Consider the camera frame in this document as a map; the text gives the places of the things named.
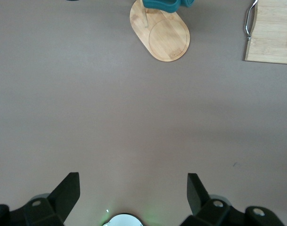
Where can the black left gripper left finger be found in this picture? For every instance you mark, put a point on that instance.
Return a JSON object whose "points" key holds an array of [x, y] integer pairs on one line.
{"points": [[51, 207]]}

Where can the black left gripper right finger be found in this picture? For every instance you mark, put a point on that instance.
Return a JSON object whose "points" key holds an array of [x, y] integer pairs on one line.
{"points": [[211, 209]]}

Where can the dark teal cup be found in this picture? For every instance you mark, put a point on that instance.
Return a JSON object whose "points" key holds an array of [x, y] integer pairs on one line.
{"points": [[162, 5]]}

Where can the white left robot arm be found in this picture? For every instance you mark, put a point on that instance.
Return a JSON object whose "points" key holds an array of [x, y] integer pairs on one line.
{"points": [[124, 221]]}

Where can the wooden mug rack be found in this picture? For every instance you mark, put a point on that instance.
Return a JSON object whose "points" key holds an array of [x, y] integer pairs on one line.
{"points": [[169, 40]]}

